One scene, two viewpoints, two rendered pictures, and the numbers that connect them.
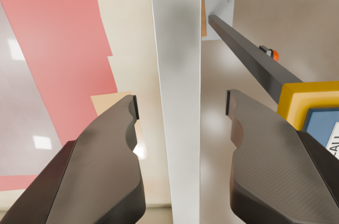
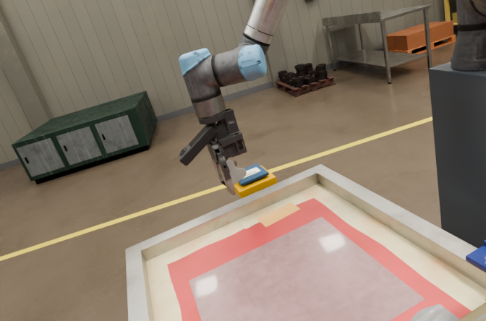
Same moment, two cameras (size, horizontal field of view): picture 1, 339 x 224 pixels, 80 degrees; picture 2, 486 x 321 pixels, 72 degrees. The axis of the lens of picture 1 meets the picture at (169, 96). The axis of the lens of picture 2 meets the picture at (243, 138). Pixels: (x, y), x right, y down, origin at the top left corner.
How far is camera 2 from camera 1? 0.84 m
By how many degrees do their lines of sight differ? 69
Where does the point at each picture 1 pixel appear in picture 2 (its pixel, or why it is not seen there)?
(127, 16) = (228, 230)
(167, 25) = (223, 212)
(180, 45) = (227, 207)
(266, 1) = not seen: outside the picture
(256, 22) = not seen: outside the picture
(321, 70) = not seen: hidden behind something
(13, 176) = (346, 235)
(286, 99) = (244, 193)
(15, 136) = (307, 241)
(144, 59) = (242, 221)
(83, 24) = (236, 237)
